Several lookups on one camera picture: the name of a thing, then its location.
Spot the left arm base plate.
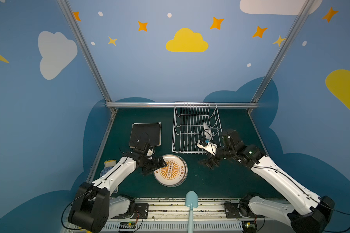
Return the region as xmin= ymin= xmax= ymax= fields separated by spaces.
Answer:
xmin=114 ymin=203 xmax=149 ymax=219

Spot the circuit board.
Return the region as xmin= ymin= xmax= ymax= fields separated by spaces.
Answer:
xmin=119 ymin=221 xmax=137 ymax=230
xmin=242 ymin=221 xmax=257 ymax=233

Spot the black square plate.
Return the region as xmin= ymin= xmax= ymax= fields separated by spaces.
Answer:
xmin=129 ymin=122 xmax=162 ymax=148

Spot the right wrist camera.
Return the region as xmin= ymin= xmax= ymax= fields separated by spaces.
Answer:
xmin=197 ymin=137 xmax=217 ymax=155

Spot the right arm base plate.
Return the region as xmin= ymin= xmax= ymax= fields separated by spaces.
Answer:
xmin=223 ymin=202 xmax=265 ymax=219

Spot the blue dotted work glove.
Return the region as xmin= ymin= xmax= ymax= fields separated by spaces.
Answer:
xmin=100 ymin=160 xmax=117 ymax=177

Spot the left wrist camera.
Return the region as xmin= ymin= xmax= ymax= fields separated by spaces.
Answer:
xmin=142 ymin=143 xmax=155 ymax=159

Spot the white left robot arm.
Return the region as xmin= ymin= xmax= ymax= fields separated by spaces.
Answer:
xmin=68 ymin=149 xmax=167 ymax=233

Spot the right circuit board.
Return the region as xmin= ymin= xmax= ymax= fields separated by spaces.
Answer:
xmin=242 ymin=221 xmax=257 ymax=233

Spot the white wire dish rack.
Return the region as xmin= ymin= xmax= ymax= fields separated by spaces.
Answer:
xmin=172 ymin=102 xmax=222 ymax=154

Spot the light blue toy shovel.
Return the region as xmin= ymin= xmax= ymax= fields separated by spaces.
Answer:
xmin=185 ymin=191 xmax=198 ymax=233

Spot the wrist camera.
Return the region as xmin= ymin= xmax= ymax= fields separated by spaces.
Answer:
xmin=142 ymin=143 xmax=155 ymax=159
xmin=197 ymin=137 xmax=217 ymax=155

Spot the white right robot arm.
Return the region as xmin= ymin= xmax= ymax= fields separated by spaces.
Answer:
xmin=197 ymin=130 xmax=335 ymax=233

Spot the left circuit board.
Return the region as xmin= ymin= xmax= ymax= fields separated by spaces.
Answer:
xmin=119 ymin=221 xmax=137 ymax=230

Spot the white round plate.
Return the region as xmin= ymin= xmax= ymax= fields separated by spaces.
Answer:
xmin=154 ymin=154 xmax=188 ymax=187
xmin=203 ymin=122 xmax=213 ymax=141

